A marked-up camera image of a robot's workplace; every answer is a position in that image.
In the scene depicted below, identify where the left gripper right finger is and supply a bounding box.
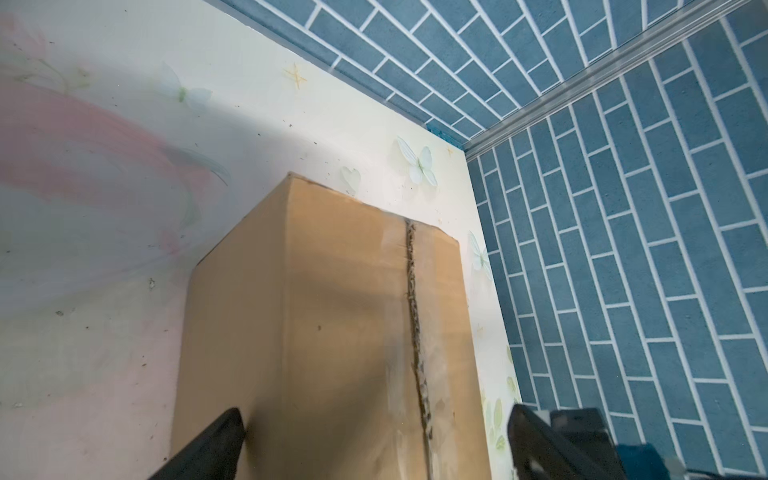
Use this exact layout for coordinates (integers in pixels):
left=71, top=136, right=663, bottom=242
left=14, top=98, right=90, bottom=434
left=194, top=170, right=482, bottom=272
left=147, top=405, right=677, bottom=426
left=507, top=404, right=626, bottom=479

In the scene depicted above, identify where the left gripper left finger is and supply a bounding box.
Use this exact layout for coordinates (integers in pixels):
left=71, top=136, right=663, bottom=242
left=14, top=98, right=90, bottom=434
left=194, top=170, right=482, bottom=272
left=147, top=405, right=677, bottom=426
left=149, top=407, right=245, bottom=480

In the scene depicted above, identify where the brown cardboard express box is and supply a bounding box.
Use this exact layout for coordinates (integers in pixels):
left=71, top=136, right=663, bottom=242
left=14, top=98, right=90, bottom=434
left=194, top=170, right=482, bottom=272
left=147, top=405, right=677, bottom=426
left=169, top=174, right=491, bottom=479

